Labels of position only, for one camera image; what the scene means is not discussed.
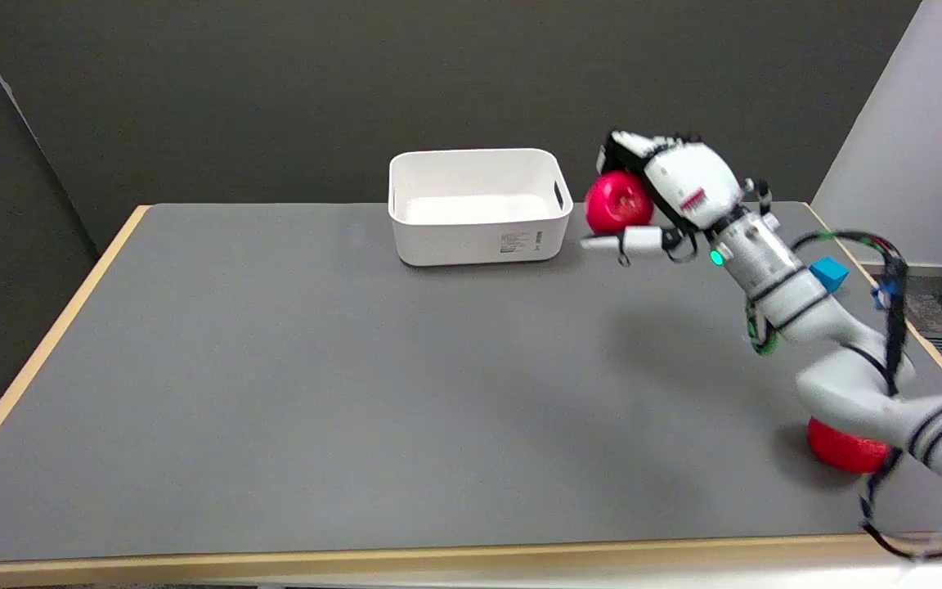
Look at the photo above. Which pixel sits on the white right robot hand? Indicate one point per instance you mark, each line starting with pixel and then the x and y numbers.
pixel 688 180

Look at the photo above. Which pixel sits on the blue cube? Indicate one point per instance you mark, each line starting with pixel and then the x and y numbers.
pixel 830 273

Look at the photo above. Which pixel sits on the red apple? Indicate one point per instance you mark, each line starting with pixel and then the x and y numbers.
pixel 614 204

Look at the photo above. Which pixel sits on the white plastic box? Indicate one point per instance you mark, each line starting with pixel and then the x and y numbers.
pixel 477 209

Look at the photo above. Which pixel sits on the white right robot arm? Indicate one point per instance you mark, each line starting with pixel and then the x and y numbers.
pixel 831 327

